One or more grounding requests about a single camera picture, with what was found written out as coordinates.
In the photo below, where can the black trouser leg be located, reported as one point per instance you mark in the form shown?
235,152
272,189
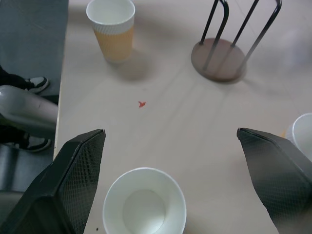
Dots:
9,78

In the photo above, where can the black and white sneaker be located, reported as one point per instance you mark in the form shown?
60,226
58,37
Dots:
39,84
36,145

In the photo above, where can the small red table mark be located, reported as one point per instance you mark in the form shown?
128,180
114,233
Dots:
142,104

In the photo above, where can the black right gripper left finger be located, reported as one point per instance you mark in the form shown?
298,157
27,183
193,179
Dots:
61,185

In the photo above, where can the white paper cup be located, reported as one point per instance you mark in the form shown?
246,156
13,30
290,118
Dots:
303,136
143,202

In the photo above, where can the orange ribbed paper cup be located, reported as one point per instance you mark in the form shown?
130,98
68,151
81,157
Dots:
114,36

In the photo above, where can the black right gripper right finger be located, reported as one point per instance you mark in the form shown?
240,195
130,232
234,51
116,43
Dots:
280,170

